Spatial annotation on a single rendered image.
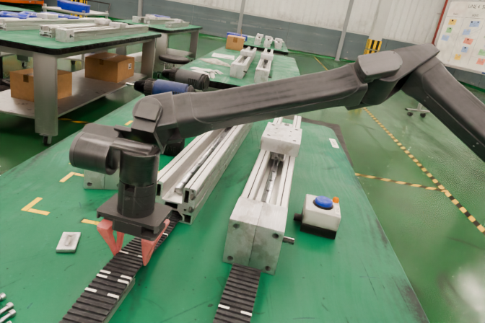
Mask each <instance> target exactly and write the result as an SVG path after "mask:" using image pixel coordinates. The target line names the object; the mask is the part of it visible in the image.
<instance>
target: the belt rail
mask: <svg viewBox="0 0 485 323"><path fill-rule="evenodd" d="M134 277H135V276H134ZM134 284H135V278H132V280H131V282H130V283H129V284H128V286H127V287H126V289H125V291H124V292H123V293H122V295H121V297H120V298H119V299H118V301H117V302H116V304H115V306H114V307H113V308H112V310H111V311H110V313H109V315H108V316H107V318H106V319H105V321H104V322H103V323H108V322H109V321H110V319H111V317H112V316H113V315H114V313H115V312H116V310H117V309H118V307H119V306H120V305H121V303H122V302H123V300H124V298H125V297H126V296H127V295H128V293H129V291H130V290H131V289H132V288H133V286H134Z"/></svg>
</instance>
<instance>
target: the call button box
mask: <svg viewBox="0 0 485 323"><path fill-rule="evenodd" d="M316 197H317V196H314V195H309V194H306V196H305V201H304V204H303V209H302V212H301V214H298V213H295V214H294V221H299V222H300V231H302V232H305V233H309V234H314V235H317V236H322V237H325V238H329V239H335V238H336V231H337V230H338V226H339V223H340V220H341V213H340V208H339V202H338V203H334V202H333V201H332V202H333V205H332V206H331V207H330V208H325V207H322V206H320V205H318V204H317V203H316V202H315V198H316Z"/></svg>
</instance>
